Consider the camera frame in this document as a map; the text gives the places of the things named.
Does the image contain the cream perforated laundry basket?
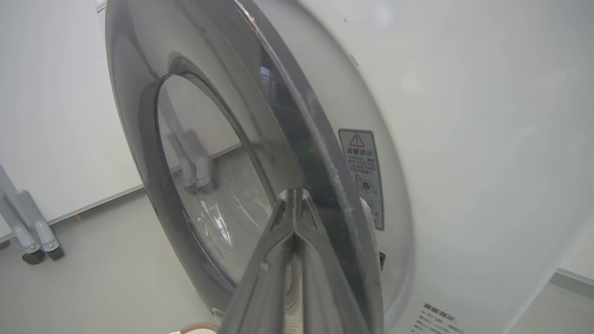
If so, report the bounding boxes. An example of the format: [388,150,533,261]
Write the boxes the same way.
[167,321,220,334]

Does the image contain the white wheeled stand legs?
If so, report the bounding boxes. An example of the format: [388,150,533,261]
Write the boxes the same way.
[0,165,65,265]

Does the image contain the white text label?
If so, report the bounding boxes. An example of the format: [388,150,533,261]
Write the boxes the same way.
[408,302,465,334]

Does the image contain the white washing machine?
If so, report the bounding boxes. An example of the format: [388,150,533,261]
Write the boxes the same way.
[241,0,594,334]

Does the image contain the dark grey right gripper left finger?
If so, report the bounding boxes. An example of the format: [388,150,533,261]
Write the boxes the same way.
[219,188,303,334]

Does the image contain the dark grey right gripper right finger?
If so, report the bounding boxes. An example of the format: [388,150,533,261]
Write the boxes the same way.
[296,188,372,334]

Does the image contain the dark glass washing machine door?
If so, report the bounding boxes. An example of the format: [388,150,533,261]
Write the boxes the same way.
[104,0,386,334]

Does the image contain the grey warning sticker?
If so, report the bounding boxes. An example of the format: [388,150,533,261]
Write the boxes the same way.
[338,128,386,231]

